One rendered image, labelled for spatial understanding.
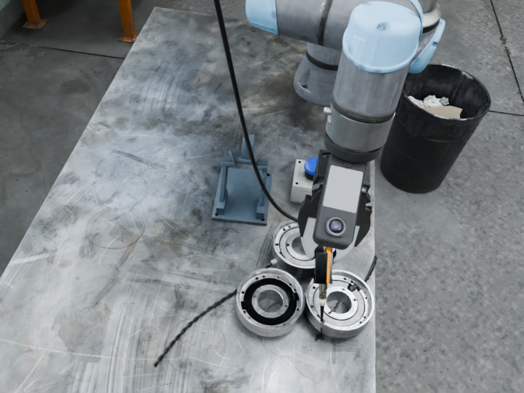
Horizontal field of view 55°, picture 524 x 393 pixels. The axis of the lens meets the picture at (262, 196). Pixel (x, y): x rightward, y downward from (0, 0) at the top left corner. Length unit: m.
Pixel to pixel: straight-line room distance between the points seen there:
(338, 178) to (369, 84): 0.12
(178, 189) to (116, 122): 0.24
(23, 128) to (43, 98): 0.21
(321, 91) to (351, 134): 0.57
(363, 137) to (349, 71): 0.08
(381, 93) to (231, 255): 0.43
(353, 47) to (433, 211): 1.63
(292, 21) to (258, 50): 0.67
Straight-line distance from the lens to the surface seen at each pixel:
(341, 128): 0.59
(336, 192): 0.60
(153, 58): 1.29
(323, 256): 0.72
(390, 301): 1.83
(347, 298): 0.82
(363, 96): 0.56
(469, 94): 2.13
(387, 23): 0.54
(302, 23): 0.66
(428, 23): 1.05
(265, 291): 0.80
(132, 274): 0.86
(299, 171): 0.94
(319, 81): 1.15
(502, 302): 1.99
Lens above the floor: 1.52
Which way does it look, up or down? 49 degrees down
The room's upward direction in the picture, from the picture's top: 6 degrees clockwise
